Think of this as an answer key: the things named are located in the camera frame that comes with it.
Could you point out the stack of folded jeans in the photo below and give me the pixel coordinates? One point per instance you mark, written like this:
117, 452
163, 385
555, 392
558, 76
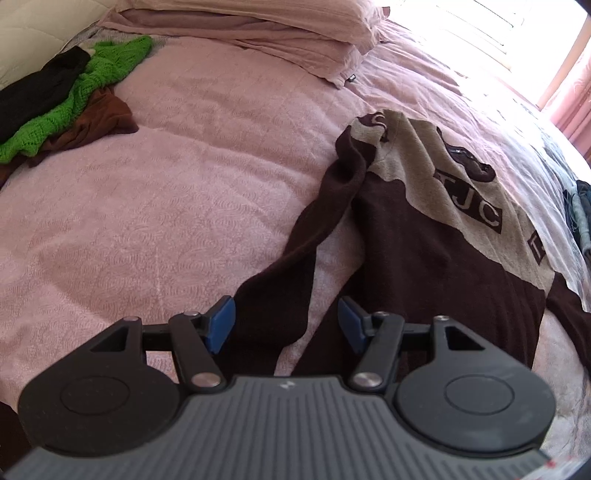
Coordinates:
581, 217

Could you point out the brown and grey sweater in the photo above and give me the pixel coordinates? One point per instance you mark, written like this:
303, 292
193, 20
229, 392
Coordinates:
415, 240

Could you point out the window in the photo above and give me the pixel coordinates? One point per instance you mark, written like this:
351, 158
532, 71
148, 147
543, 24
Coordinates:
485, 37

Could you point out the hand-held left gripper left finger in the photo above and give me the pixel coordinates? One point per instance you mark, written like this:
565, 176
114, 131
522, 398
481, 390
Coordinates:
221, 324

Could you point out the black garment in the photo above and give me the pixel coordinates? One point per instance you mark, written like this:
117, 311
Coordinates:
37, 90

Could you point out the green knit garment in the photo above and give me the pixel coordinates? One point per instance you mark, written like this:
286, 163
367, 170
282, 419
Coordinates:
99, 71

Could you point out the pink curtain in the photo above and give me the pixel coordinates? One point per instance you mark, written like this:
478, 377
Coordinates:
570, 92

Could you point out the brown garment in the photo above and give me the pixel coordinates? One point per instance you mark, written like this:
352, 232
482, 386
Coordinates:
104, 115

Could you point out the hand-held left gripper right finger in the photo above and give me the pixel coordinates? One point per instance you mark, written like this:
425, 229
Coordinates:
350, 324

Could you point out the pink pillow with black tag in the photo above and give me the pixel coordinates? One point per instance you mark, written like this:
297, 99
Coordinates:
295, 53

